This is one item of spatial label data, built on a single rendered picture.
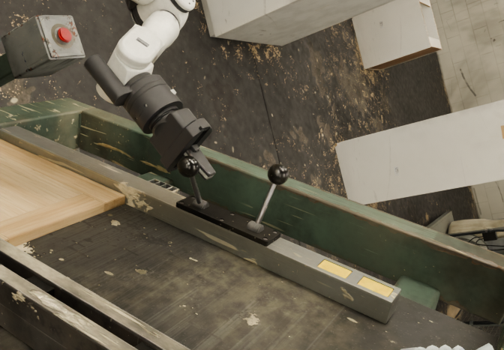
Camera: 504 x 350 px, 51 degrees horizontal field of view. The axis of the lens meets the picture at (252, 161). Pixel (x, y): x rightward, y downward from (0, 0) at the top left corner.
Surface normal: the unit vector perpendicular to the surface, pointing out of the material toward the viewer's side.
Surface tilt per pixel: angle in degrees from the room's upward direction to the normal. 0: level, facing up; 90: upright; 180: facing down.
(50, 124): 30
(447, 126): 90
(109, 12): 0
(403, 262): 90
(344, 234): 90
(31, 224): 59
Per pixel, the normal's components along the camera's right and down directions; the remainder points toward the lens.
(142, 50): 0.53, -0.60
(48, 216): 0.15, -0.93
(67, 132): 0.84, 0.30
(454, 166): -0.55, 0.11
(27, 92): 0.80, -0.21
